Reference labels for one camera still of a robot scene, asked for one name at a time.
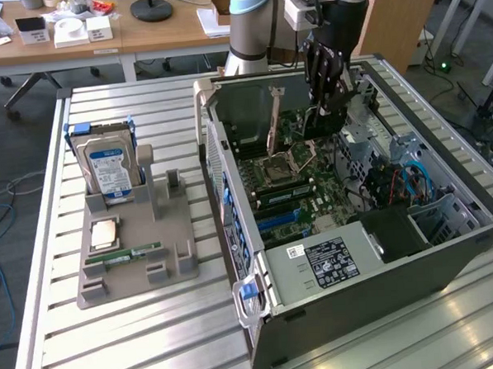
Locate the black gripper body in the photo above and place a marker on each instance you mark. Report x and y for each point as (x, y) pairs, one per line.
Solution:
(341, 22)

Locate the graphics card with metal bracket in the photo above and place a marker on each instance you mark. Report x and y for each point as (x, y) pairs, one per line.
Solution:
(334, 124)

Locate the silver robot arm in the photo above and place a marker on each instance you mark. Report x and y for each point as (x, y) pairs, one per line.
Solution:
(248, 27)

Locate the wooden cabinet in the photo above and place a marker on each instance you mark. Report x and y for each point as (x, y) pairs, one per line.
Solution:
(399, 27)

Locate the perforated metal drive cage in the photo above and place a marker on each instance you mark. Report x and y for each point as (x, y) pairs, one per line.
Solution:
(365, 153)

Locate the metal socket cover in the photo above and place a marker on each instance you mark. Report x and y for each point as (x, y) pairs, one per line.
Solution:
(305, 156)

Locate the CPU socket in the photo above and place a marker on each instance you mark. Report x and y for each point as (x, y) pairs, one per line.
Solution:
(276, 170)

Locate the device with green light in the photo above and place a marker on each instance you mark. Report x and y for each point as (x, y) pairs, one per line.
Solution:
(445, 65)

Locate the white paper stack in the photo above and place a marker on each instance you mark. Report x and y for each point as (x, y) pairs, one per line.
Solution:
(213, 27)

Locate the green motherboard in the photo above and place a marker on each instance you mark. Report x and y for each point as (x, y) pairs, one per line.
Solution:
(325, 197)

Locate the brown cardboard box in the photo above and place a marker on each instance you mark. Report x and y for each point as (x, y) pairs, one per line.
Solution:
(220, 2)

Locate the installed green RAM stick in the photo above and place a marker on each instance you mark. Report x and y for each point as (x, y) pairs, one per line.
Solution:
(284, 196)

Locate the silver chipset heatsink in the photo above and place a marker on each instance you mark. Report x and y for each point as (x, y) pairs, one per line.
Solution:
(326, 223)

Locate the long PCIe expansion slot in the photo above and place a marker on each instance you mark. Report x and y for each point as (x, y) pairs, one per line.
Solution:
(279, 220)

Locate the metal disk bay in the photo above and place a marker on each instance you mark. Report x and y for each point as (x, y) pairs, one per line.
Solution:
(442, 219)

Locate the black round lamp base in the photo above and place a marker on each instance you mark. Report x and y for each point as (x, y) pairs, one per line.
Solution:
(150, 12)

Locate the grey power supply unit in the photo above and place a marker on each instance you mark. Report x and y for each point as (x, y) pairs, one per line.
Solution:
(293, 281)

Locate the white box with label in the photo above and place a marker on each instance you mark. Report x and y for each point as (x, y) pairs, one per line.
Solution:
(97, 27)

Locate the orange red packet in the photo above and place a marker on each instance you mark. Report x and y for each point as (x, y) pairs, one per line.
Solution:
(102, 6)

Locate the open grey PC case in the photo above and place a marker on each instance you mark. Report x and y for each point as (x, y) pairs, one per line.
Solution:
(360, 311)

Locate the hard disk in blue caddy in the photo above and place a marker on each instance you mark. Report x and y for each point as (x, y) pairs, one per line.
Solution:
(105, 171)

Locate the flat white box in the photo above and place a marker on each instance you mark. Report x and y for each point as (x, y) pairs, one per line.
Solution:
(71, 41)

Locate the dark bagged item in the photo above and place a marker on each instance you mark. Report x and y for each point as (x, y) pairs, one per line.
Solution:
(78, 7)

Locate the white tape roll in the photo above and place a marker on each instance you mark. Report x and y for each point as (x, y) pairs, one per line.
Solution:
(68, 26)

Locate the green RAM stick with label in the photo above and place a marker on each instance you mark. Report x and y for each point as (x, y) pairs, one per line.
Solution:
(122, 254)

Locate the silver CPU chip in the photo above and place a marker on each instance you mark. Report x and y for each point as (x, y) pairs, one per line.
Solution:
(104, 235)

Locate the white cup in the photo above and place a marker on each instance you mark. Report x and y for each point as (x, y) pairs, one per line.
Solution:
(51, 0)

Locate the white box with black top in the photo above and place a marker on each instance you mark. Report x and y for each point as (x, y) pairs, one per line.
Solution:
(32, 36)

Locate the grey plastic parts rack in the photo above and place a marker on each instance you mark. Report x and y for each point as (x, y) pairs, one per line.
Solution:
(124, 288)

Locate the grey cup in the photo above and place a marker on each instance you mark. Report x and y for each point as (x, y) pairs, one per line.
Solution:
(32, 2)

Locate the long wooden desk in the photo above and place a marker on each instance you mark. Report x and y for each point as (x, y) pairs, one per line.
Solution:
(16, 56)

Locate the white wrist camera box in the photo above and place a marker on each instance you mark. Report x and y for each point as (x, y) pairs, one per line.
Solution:
(297, 10)

